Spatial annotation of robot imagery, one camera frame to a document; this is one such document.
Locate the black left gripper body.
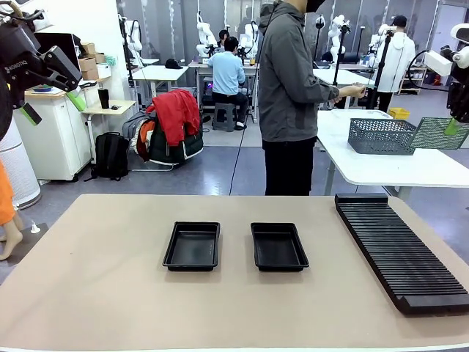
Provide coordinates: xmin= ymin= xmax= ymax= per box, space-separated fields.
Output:
xmin=0 ymin=22 xmax=51 ymax=111

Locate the black pole stand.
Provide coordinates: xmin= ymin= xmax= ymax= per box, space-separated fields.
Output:
xmin=331 ymin=21 xmax=349 ymax=89

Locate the grey work desk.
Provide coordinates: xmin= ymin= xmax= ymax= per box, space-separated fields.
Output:
xmin=188 ymin=60 xmax=259 ymax=122

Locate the white desk with cap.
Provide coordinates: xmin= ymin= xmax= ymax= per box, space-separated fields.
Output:
xmin=131 ymin=65 xmax=190 ymax=107

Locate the seated person light blue shirt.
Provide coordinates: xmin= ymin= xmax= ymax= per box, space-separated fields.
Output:
xmin=207 ymin=35 xmax=250 ymax=131

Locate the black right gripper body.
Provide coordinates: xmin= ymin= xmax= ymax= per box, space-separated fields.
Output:
xmin=446 ymin=81 xmax=469 ymax=124

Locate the large white table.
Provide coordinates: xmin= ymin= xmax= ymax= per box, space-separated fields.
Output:
xmin=317 ymin=109 xmax=469 ymax=202

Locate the black plastic ESD tray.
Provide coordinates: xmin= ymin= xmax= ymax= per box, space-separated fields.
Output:
xmin=251 ymin=221 xmax=310 ymax=273
xmin=162 ymin=221 xmax=221 ymax=272

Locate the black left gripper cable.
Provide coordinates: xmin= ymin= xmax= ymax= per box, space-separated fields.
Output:
xmin=0 ymin=9 xmax=45 ymax=29

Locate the white perforated air purifier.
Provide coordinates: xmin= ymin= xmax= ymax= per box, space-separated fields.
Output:
xmin=0 ymin=116 xmax=42 ymax=210

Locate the grey plastic mesh basket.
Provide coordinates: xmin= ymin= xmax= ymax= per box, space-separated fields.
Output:
xmin=347 ymin=117 xmax=419 ymax=156

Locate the green perforated circuit board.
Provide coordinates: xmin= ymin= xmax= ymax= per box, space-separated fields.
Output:
xmin=410 ymin=117 xmax=469 ymax=150

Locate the red jacket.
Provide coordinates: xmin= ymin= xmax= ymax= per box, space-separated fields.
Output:
xmin=146 ymin=89 xmax=202 ymax=147

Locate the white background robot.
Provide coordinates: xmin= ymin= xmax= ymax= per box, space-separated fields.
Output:
xmin=241 ymin=20 xmax=259 ymax=58
xmin=328 ymin=14 xmax=351 ymax=62
xmin=119 ymin=14 xmax=144 ymax=56
xmin=196 ymin=10 xmax=220 ymax=59

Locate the dark green jacket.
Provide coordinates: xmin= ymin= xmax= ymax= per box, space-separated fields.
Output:
xmin=148 ymin=119 xmax=204 ymax=166

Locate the grey bag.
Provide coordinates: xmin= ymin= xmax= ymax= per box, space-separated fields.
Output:
xmin=122 ymin=111 xmax=148 ymax=147

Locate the person's right hand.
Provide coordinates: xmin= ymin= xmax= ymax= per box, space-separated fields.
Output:
xmin=337 ymin=83 xmax=367 ymax=100

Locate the orange garment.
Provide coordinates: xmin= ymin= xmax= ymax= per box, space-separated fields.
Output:
xmin=136 ymin=119 xmax=157 ymax=162

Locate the black backpack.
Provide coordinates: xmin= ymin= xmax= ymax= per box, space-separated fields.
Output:
xmin=84 ymin=131 xmax=130 ymax=183

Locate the black slotted board rack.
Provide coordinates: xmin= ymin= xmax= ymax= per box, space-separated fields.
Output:
xmin=334 ymin=193 xmax=469 ymax=316

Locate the white background table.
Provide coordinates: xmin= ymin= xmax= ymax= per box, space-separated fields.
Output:
xmin=313 ymin=67 xmax=374 ymax=89

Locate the small wooden side table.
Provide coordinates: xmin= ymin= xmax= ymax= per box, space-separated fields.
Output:
xmin=82 ymin=99 xmax=137 ymax=164

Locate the black camera tripod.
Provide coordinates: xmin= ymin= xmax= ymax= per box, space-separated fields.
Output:
xmin=366 ymin=29 xmax=396 ymax=111

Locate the person's right forearm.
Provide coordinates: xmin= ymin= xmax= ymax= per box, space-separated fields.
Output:
xmin=309 ymin=76 xmax=341 ymax=106

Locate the black computer monitor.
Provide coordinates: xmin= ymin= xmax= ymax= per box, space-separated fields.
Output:
xmin=34 ymin=32 xmax=84 ymax=80

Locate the thin black hanging cable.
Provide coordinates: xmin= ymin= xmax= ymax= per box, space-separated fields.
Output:
xmin=229 ymin=1 xmax=276 ymax=196

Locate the mannequin with orange garment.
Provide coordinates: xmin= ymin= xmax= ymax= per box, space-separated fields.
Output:
xmin=0 ymin=159 xmax=23 ymax=262

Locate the grey plastic stool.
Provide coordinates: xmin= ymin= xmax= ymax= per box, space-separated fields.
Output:
xmin=211 ymin=102 xmax=237 ymax=132

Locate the person in white coat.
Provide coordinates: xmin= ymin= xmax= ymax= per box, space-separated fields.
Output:
xmin=369 ymin=15 xmax=417 ymax=113

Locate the person in grey jacket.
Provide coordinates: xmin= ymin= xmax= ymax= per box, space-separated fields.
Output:
xmin=257 ymin=0 xmax=330 ymax=197

